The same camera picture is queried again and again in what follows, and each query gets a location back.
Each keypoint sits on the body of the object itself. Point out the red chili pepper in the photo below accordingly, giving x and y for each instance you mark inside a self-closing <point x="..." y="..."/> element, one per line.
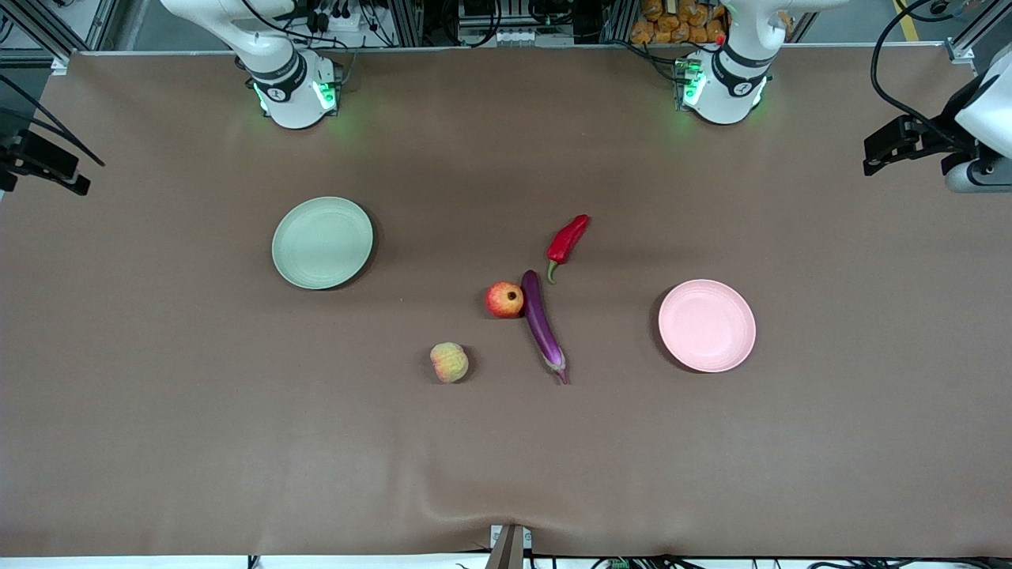
<point x="568" y="237"/>

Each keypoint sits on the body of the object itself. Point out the long purple eggplant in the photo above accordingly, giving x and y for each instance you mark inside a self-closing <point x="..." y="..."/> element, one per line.
<point x="539" y="316"/>

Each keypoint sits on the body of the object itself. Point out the red pomegranate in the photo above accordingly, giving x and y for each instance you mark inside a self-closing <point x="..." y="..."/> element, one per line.
<point x="504" y="300"/>

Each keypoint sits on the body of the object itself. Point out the yellow pink peach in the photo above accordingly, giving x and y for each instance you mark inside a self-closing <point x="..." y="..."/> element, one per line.
<point x="449" y="363"/>

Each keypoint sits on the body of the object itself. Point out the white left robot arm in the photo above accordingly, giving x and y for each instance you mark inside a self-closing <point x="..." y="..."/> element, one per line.
<point x="723" y="87"/>

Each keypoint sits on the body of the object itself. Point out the pile of orange bread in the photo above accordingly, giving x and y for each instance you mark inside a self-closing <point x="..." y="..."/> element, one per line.
<point x="680" y="24"/>

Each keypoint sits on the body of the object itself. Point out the pink round plate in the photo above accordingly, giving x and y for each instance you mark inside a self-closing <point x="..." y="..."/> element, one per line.
<point x="707" y="325"/>

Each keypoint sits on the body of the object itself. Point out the light green round plate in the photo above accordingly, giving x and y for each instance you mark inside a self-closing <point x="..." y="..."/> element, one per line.
<point x="322" y="243"/>

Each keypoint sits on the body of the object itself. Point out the white power strip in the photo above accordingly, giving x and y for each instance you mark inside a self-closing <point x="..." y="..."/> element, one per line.
<point x="340" y="20"/>

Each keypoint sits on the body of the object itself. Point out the white terminal strip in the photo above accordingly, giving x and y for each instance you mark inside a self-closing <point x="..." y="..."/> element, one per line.
<point x="530" y="36"/>

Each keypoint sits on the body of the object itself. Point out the brown table cloth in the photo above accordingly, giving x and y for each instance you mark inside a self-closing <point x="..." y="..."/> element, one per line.
<point x="506" y="442"/>

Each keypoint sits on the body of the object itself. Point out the aluminium frame post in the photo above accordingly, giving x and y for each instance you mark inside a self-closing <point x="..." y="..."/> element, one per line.
<point x="968" y="43"/>
<point x="47" y="28"/>

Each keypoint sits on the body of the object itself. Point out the metal table edge bracket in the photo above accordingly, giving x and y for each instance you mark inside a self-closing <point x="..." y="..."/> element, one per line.
<point x="510" y="545"/>

